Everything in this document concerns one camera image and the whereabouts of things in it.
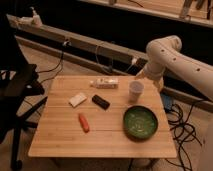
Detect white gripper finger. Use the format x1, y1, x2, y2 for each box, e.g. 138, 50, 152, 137
135, 69, 145, 80
156, 77, 164, 92

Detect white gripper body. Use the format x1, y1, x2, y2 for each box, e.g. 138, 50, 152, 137
143, 65, 164, 81

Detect white ceramic cup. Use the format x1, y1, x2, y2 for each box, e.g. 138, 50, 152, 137
129, 81, 144, 102

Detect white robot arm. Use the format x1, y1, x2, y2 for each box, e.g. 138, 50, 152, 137
135, 35, 213, 102

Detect green ceramic bowl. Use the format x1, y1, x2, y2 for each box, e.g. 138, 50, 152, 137
123, 106, 158, 140

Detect blue object beside table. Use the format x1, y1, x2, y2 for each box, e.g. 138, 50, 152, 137
160, 93, 173, 111

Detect white box with label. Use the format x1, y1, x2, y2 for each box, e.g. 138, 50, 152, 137
90, 78, 118, 89

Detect black rectangular block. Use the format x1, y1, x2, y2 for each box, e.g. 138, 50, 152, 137
92, 95, 110, 110

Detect white rectangular sponge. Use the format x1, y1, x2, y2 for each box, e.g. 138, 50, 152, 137
69, 93, 87, 107

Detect orange carrot toy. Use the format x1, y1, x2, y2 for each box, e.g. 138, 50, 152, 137
78, 114, 90, 133

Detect black office chair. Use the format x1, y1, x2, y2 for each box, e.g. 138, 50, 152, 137
0, 12, 47, 171

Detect long wooden rail beam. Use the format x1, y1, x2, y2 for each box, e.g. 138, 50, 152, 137
7, 15, 213, 112

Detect black floor cables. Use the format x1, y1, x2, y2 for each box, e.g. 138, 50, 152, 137
164, 99, 206, 171

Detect white clamp device on rail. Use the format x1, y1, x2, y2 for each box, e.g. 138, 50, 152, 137
17, 6, 43, 27

